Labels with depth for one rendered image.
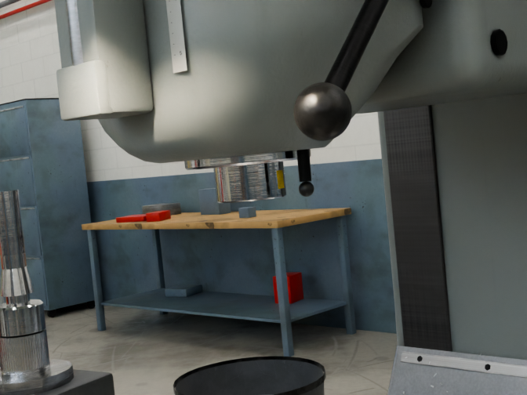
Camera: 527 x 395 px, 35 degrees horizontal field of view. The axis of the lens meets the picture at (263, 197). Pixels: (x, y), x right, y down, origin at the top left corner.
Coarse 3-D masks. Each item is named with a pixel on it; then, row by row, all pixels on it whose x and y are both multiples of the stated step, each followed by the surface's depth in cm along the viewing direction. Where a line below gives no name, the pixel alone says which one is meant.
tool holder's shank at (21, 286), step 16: (0, 192) 80; (16, 192) 81; (0, 208) 80; (16, 208) 82; (0, 224) 81; (16, 224) 81; (0, 240) 81; (16, 240) 81; (0, 256) 81; (16, 256) 81; (16, 272) 81; (16, 288) 81; (32, 288) 82; (16, 304) 81
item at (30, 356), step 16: (0, 320) 80; (16, 320) 80; (32, 320) 81; (0, 336) 81; (16, 336) 80; (32, 336) 81; (0, 352) 81; (16, 352) 80; (32, 352) 80; (48, 352) 83; (16, 368) 80; (32, 368) 80; (48, 368) 82
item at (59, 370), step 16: (0, 368) 85; (64, 368) 82; (0, 384) 78; (16, 384) 78; (32, 384) 78; (48, 384) 79; (64, 384) 81; (80, 384) 81; (96, 384) 82; (112, 384) 84
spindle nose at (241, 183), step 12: (216, 168) 55; (228, 168) 54; (240, 168) 54; (252, 168) 54; (264, 168) 54; (276, 168) 55; (216, 180) 55; (228, 180) 54; (240, 180) 54; (252, 180) 54; (264, 180) 54; (276, 180) 55; (216, 192) 56; (228, 192) 55; (240, 192) 54; (252, 192) 54; (264, 192) 54; (276, 192) 55
